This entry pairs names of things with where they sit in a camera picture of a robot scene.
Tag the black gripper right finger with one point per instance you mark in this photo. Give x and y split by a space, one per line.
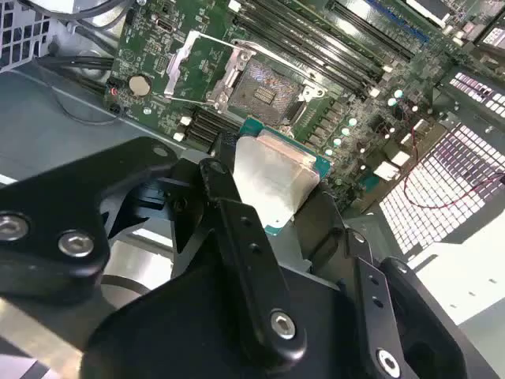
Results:
378 308

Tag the metal socket cover frame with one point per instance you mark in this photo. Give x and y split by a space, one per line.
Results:
175 67

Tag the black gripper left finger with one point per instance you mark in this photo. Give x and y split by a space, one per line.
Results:
59 221

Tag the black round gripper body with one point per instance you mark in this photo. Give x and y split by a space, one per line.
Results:
177 335

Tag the silver CPU green edge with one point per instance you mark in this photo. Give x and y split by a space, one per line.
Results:
272 177

